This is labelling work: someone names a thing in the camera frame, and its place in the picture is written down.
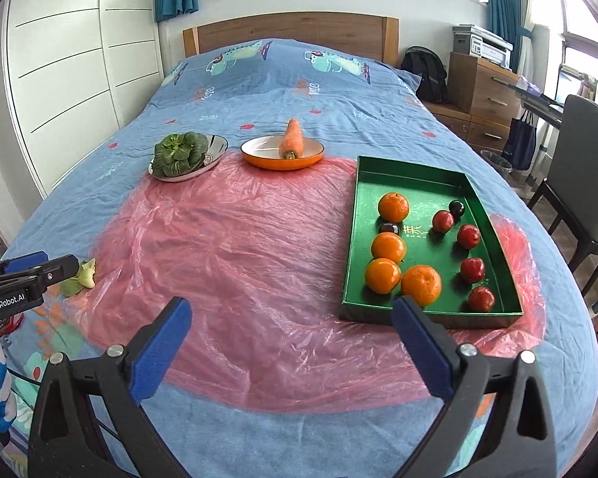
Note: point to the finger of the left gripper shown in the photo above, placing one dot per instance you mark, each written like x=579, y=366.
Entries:
x=22, y=263
x=51, y=272

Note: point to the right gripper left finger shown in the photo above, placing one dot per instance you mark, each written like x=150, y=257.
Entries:
x=65, y=437

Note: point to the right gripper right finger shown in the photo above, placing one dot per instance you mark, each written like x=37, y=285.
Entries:
x=518, y=439

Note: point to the red apple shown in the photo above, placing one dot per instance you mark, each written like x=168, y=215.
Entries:
x=443, y=221
x=472, y=270
x=481, y=299
x=468, y=237

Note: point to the orange fruit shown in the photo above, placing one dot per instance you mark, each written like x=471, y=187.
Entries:
x=390, y=246
x=422, y=283
x=382, y=275

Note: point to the dark plum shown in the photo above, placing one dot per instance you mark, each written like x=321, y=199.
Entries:
x=388, y=227
x=457, y=209

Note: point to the bok choy stem piece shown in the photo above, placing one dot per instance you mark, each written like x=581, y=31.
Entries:
x=84, y=279

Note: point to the green bok choy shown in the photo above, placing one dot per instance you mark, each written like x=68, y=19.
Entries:
x=179, y=154

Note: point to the pink plastic sheet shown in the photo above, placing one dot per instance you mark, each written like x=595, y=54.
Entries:
x=261, y=257

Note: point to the silver metal plate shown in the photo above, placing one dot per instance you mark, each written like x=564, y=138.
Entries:
x=216, y=150

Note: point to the green rectangular tray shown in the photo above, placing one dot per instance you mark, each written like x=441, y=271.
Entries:
x=428, y=190

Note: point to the white wardrobe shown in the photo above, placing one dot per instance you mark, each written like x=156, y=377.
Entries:
x=72, y=74

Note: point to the red apple in tray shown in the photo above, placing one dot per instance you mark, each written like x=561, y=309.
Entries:
x=443, y=221

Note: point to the orange oval dish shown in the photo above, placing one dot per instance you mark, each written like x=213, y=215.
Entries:
x=262, y=152

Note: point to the dark grey chair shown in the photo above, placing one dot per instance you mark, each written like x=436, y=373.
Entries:
x=571, y=186

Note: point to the carrot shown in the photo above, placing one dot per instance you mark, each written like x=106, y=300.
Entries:
x=292, y=144

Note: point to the orange in tray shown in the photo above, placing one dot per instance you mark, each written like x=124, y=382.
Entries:
x=393, y=207

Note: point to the blue patterned bedspread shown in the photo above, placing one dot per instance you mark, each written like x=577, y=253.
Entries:
x=355, y=108

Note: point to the dark blue tote bag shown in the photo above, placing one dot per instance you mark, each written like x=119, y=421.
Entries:
x=521, y=144

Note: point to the wooden drawer cabinet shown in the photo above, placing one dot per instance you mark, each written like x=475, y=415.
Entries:
x=481, y=102

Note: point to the black backpack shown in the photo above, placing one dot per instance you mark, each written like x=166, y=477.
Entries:
x=426, y=64

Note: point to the wooden headboard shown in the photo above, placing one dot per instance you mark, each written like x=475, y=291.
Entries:
x=371, y=36

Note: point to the grey printer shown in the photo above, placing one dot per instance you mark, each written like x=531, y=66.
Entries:
x=479, y=42

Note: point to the teal curtain right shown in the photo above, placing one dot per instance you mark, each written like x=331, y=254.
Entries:
x=511, y=20

